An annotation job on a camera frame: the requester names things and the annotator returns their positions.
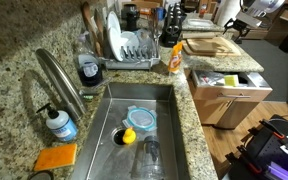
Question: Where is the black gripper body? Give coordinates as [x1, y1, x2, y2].
[231, 19, 252, 35]

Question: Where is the yellow sponge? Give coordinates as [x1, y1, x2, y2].
[223, 74, 240, 88]

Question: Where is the wooden drawer white inside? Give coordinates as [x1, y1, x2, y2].
[184, 68, 273, 103]

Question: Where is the orange sponge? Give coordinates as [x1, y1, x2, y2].
[33, 143, 78, 172]

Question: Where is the white paper towel roll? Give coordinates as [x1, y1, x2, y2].
[214, 0, 240, 28]

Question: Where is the wooden cutting board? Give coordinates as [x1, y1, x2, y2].
[186, 36, 233, 54]
[181, 39, 242, 58]

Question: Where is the clear plastic tray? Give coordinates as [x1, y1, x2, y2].
[185, 18, 216, 29]

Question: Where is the long rounded wooden piece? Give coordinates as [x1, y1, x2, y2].
[182, 30, 218, 40]

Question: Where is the wooden dresser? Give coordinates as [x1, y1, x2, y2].
[265, 3, 288, 46]

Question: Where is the plastic wrapped cutlery pack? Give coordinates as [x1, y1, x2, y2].
[197, 71, 226, 87]

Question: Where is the black knife block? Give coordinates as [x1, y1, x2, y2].
[160, 3, 187, 48]

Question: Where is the orange cleaner bottle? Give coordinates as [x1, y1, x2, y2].
[167, 41, 184, 74]

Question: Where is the stainless steel appliance front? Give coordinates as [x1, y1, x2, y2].
[215, 99, 262, 130]

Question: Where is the black clamp orange grip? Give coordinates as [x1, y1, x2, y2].
[236, 144, 263, 174]
[259, 119, 285, 139]

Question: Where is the black coffee maker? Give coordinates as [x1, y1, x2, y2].
[121, 3, 141, 32]

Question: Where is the white bowl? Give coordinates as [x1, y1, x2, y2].
[120, 30, 141, 51]

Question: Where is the grey dish rack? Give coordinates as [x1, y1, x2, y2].
[100, 43, 162, 71]

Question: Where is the black robot cart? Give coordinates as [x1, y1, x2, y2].
[223, 114, 288, 180]

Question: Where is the white plate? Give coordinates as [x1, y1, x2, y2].
[106, 10, 122, 34]
[107, 27, 125, 62]

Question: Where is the blue rimmed container lid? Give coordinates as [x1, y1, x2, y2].
[122, 105, 158, 133]

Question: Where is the wooden spoon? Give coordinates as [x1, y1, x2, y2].
[81, 1, 100, 56]
[93, 8, 106, 56]

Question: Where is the dark dish soap bottle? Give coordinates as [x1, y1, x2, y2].
[73, 31, 103, 88]

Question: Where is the yellow rubber duck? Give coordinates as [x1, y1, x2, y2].
[122, 126, 137, 145]

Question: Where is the steel arched faucet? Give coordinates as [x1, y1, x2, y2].
[35, 48, 87, 123]

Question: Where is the stainless steel sink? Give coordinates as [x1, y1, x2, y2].
[71, 82, 189, 180]

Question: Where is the blue label soap pump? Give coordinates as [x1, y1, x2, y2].
[36, 103, 79, 143]

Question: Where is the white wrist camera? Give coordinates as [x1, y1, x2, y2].
[236, 11, 262, 28]

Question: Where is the metal drawer handle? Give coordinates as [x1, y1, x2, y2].
[217, 92, 252, 100]

